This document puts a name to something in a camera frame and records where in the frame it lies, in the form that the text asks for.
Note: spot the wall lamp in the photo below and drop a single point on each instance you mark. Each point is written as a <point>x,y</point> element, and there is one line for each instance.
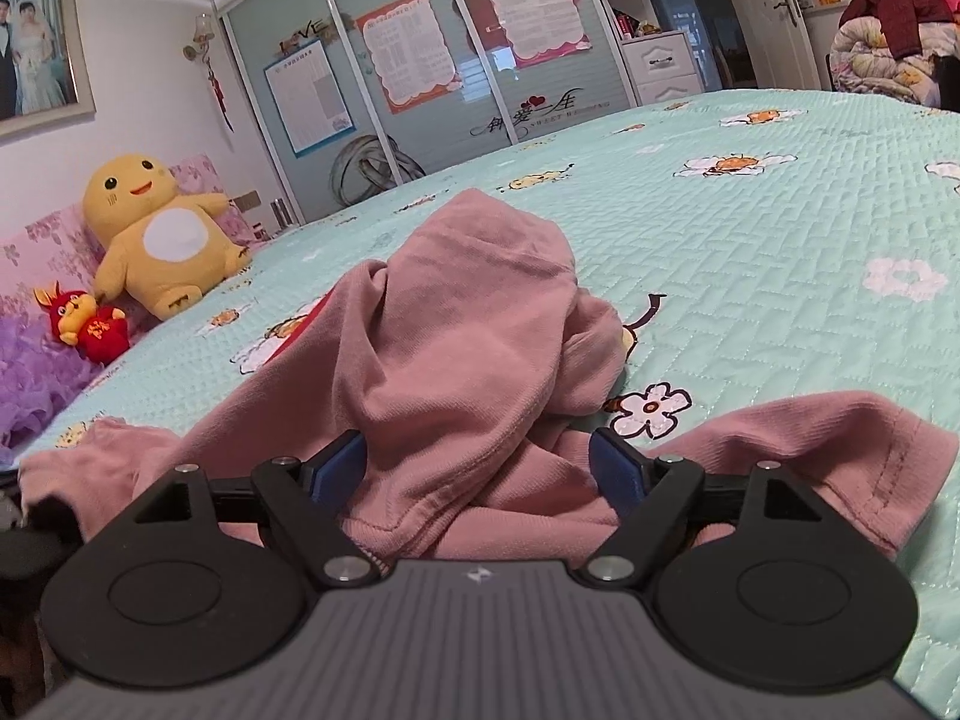
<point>201,34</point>

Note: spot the pink floral headboard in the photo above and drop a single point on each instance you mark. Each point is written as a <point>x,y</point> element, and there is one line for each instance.
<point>45,247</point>

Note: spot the red plush toy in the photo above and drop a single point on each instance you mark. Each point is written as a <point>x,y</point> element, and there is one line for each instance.
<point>94,330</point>

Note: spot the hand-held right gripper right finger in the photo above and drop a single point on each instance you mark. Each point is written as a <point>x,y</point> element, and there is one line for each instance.
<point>619,472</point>

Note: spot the framed wedding photo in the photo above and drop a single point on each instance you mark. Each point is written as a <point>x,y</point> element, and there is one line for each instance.
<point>37,52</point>

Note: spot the folded floral quilt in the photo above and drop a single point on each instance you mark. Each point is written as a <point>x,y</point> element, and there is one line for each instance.
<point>870,52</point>

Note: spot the black cloth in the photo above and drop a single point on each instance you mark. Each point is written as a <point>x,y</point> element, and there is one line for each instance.
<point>946,82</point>

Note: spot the red hanging knot ornament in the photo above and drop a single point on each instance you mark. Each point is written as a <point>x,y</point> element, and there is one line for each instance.
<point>217,94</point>

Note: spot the white drawer cabinet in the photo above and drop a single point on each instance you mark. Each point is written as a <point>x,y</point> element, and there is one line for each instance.
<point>664,67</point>

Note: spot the orange bordered poster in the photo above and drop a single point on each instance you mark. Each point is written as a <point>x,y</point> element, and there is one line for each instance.
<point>409,52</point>

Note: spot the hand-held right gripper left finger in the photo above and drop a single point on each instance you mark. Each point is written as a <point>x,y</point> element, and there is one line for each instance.
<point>337,469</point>

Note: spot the tan wall socket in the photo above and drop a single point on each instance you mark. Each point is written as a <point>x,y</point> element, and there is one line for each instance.
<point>247,201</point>

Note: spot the yellow plush toy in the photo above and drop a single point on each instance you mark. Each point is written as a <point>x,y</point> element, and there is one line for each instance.
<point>157,240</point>

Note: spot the pink shirt with red print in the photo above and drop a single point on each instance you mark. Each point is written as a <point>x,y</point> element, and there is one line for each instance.
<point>465,330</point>

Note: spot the bee printed mint bedspread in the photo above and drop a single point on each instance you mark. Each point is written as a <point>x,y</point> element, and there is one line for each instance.
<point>750,255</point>

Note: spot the pink bordered poster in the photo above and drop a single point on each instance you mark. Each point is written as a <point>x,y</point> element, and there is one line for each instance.
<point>532,4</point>

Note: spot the maroon garment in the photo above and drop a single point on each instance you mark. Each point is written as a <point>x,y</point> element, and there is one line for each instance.
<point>907,4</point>

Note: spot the sliding door wardrobe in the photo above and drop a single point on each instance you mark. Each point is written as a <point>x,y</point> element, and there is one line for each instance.
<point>420,127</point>

